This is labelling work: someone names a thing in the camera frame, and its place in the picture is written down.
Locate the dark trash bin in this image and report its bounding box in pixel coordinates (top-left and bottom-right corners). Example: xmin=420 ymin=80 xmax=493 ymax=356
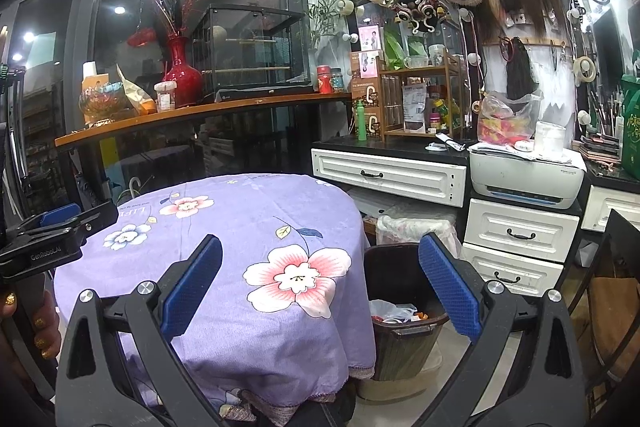
xmin=364 ymin=244 xmax=448 ymax=381

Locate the hand with gold nails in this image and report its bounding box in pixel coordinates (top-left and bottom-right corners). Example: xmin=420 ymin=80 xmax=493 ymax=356
xmin=1 ymin=289 xmax=62 ymax=360

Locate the white drawer cabinet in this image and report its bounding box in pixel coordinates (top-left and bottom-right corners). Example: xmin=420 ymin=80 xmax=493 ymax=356
xmin=460 ymin=182 xmax=639 ymax=297

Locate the orange wooden counter shelf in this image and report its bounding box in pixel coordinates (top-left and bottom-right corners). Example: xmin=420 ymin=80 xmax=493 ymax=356
xmin=54 ymin=92 xmax=352 ymax=150

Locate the white printer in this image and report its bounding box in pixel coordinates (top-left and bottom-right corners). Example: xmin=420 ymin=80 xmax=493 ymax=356
xmin=469 ymin=142 xmax=586 ymax=210

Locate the white wide desk drawer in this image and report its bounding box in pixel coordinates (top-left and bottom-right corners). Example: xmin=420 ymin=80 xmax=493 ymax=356
xmin=311 ymin=148 xmax=466 ymax=208

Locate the purple floral tablecloth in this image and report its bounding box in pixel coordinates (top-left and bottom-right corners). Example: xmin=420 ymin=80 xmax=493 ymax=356
xmin=53 ymin=173 xmax=376 ymax=426

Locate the red ceramic vase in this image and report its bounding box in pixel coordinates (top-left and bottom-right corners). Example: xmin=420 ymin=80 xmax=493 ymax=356
xmin=163 ymin=36 xmax=203 ymax=107

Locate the bag of snacks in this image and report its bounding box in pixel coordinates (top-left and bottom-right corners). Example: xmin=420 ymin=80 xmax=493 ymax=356
xmin=477 ymin=90 xmax=542 ymax=145

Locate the glass display case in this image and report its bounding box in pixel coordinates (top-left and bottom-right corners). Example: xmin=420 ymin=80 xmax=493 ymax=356
xmin=190 ymin=4 xmax=314 ymax=103

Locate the wooden desktop shelf rack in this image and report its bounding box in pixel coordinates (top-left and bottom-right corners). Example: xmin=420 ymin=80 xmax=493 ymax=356
xmin=378 ymin=51 xmax=469 ymax=141

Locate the green bottle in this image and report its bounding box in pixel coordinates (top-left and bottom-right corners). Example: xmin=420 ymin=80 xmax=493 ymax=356
xmin=356 ymin=100 xmax=368 ymax=142

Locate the green shopping bag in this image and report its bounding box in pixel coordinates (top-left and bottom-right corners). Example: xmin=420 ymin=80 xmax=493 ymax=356
xmin=620 ymin=75 xmax=640 ymax=180

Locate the red tin can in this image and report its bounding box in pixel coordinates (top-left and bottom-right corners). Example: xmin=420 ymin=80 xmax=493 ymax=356
xmin=317 ymin=65 xmax=333 ymax=94

